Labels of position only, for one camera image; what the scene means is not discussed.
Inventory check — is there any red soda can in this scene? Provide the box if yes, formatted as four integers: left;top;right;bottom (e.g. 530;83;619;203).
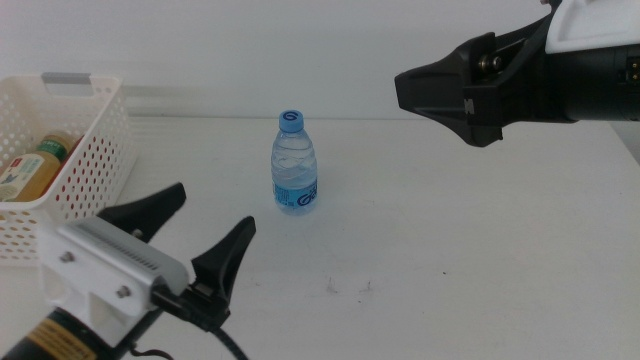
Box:
45;133;109;217

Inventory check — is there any clear water bottle blue label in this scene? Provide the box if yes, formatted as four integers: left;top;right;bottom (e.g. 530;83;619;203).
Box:
270;108;320;217

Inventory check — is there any yellow tea bottle green label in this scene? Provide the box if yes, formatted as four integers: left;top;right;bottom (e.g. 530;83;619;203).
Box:
0;130;77;204

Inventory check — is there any white perforated plastic basket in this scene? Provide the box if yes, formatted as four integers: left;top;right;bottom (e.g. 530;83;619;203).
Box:
0;72;139;266

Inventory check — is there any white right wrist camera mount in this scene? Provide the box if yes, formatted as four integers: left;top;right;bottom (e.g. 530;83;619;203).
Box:
544;0;640;56

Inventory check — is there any thin dark red cable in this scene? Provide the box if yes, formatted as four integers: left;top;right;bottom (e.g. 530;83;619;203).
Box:
129;346;175;360

